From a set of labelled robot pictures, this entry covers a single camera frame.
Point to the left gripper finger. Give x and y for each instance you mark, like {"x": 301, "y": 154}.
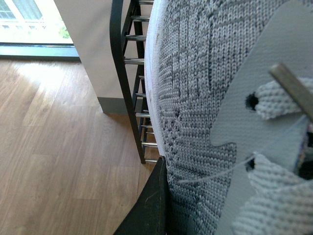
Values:
{"x": 148, "y": 215}

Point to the grey knit sneaker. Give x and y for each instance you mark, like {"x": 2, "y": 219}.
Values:
{"x": 238, "y": 149}

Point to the black metal shoe rack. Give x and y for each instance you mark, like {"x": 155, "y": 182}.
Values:
{"x": 127, "y": 40}

